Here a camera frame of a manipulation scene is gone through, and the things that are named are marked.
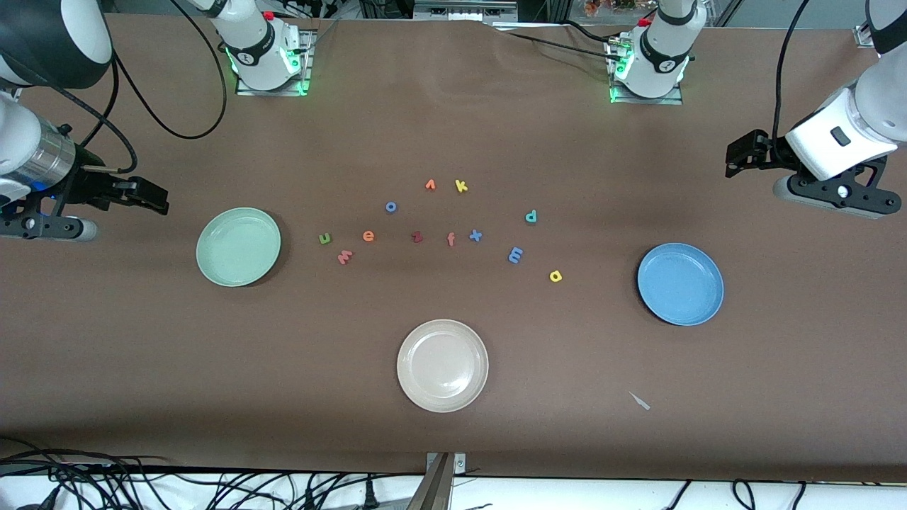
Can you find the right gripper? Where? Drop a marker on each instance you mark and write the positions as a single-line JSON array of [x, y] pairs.
[[86, 183]]

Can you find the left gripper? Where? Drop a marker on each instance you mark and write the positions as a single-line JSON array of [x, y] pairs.
[[771, 151]]

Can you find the pink foam letter m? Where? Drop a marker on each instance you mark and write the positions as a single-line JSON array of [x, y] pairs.
[[345, 257]]

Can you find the blue foam letter m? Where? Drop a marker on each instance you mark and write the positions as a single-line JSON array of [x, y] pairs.
[[516, 256]]

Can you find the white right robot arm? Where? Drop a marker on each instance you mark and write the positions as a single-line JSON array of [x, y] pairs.
[[255, 49]]

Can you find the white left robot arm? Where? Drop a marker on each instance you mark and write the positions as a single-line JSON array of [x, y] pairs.
[[662, 57]]

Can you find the green plate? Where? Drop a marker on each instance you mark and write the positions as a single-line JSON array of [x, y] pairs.
[[239, 246]]

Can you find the blue plate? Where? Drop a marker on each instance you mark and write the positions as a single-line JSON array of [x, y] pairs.
[[680, 284]]

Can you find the orange cluttered items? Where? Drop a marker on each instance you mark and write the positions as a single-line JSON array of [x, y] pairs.
[[616, 6]]

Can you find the small white paper scrap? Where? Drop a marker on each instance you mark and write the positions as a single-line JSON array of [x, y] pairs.
[[640, 401]]

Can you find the blue foam letter x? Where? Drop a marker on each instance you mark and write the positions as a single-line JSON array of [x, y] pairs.
[[475, 236]]

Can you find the brown table cover sheet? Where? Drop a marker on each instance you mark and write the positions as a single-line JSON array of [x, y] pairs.
[[453, 106]]

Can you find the grey metal box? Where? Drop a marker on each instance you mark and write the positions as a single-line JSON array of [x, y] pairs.
[[464, 8]]

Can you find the beige plate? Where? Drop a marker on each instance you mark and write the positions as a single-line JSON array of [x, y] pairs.
[[443, 365]]

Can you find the dark metal bar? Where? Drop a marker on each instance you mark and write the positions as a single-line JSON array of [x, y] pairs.
[[432, 489]]

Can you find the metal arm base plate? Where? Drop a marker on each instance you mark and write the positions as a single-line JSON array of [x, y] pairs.
[[307, 42], [673, 100]]

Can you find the aluminium frame corner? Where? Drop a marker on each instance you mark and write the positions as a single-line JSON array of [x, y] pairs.
[[864, 35]]

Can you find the silver metal bracket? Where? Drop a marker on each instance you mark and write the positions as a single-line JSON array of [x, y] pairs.
[[459, 462]]

